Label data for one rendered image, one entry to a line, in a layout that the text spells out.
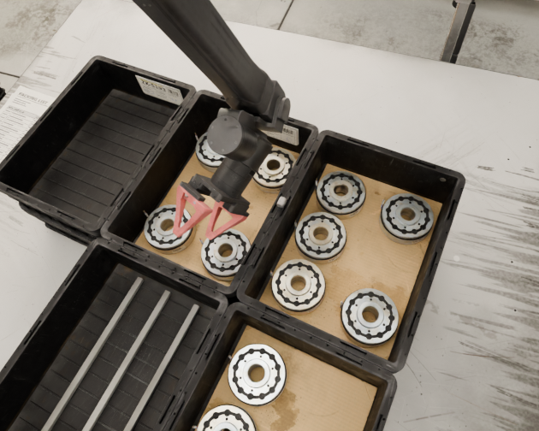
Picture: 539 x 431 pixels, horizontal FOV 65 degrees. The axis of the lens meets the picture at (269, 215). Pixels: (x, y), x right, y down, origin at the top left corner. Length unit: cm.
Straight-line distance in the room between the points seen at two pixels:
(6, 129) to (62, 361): 79
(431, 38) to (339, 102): 137
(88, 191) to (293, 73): 68
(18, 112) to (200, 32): 107
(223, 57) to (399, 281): 54
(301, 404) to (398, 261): 33
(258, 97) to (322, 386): 51
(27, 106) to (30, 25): 165
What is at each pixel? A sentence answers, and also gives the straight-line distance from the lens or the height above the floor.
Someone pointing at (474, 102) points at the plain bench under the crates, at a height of 70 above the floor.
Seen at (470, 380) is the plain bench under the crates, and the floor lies 70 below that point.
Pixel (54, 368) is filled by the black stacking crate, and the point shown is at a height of 83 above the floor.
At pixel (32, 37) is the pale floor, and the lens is 305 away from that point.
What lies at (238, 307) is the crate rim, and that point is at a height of 93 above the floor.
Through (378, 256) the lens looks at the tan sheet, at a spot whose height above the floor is 83.
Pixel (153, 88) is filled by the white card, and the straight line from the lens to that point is 111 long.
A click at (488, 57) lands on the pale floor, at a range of 254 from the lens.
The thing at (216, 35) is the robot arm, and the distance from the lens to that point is 54.
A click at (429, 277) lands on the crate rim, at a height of 93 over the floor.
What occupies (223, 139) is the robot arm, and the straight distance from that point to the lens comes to 62.
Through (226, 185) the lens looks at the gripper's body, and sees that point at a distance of 69.
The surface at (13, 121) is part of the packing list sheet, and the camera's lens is 151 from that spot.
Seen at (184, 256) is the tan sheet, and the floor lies 83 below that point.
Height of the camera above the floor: 165
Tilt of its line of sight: 63 degrees down
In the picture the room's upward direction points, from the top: 10 degrees counter-clockwise
